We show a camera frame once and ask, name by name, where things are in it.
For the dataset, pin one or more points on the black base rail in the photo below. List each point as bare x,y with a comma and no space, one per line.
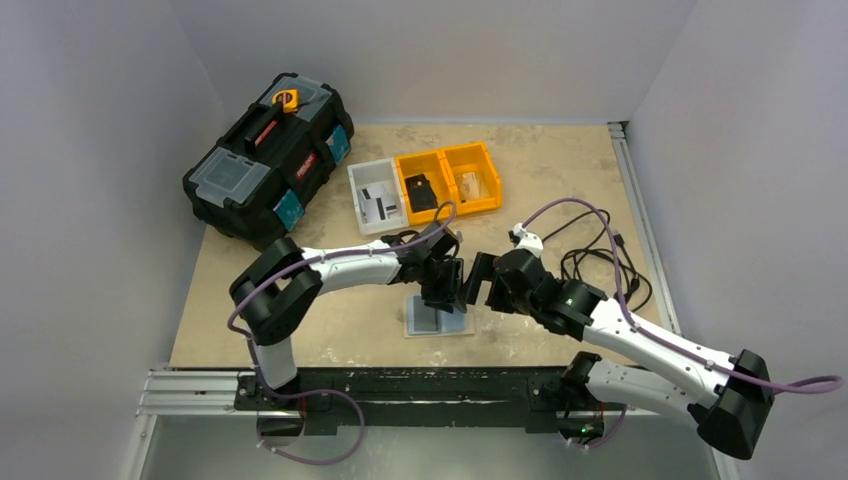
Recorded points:
535,399

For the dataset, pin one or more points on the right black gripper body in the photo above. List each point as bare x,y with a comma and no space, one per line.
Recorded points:
482,283

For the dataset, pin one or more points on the black and white cards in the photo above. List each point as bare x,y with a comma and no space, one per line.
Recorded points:
377,203

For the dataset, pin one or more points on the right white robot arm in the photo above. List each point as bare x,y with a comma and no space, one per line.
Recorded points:
724,396

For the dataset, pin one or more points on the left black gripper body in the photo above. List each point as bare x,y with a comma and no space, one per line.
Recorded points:
448,281

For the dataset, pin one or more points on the black plastic toolbox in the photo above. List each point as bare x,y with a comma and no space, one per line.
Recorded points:
256,181

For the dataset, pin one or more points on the middle yellow plastic bin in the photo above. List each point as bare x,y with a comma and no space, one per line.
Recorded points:
433,165

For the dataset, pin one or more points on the gold credit card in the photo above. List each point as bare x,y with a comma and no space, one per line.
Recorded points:
470,183

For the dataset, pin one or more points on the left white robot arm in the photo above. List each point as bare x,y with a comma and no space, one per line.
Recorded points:
274,294

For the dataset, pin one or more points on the yellow tape measure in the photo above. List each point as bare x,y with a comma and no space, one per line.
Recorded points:
288,100

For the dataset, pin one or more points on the white plastic bin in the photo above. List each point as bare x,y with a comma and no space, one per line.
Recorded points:
368,173

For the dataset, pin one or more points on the yellow plastic bin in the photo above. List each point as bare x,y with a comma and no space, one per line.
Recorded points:
475,157
433,165

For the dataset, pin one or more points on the right yellow plastic bin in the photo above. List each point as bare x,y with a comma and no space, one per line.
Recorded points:
475,157

